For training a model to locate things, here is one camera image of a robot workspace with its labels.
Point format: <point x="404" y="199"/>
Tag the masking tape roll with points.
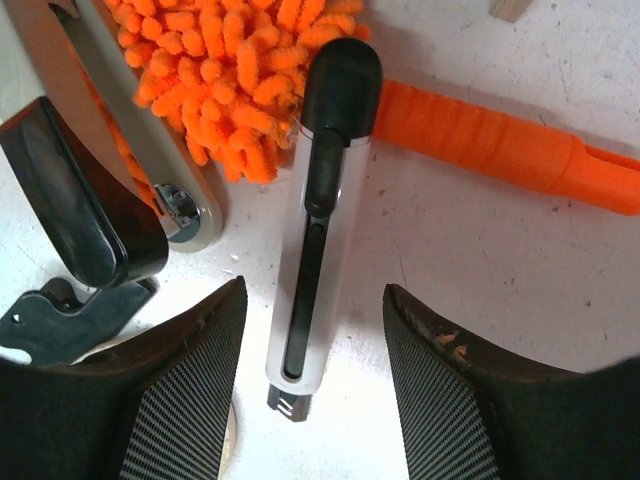
<point x="230" y="438"/>

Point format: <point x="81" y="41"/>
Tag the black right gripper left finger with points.
<point x="156" y="407"/>

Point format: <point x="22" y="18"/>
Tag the black plastic clip piece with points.
<point x="51" y="326"/>

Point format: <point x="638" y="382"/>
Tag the grey black stapler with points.
<point x="111" y="184"/>

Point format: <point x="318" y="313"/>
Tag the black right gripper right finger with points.
<point x="470" y="409"/>

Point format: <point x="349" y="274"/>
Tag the wooden bookshelf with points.
<point x="509" y="10"/>

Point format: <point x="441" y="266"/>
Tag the orange microfiber duster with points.
<point x="229" y="78"/>

